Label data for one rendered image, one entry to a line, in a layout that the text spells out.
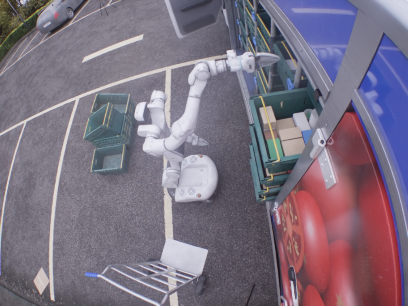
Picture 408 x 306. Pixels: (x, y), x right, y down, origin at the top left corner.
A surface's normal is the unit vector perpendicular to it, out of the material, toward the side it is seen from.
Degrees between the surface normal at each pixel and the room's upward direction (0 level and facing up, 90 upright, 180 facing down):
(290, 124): 2
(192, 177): 0
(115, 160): 0
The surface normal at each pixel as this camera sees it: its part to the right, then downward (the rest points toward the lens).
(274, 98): 0.07, 0.87
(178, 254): -0.19, -0.42
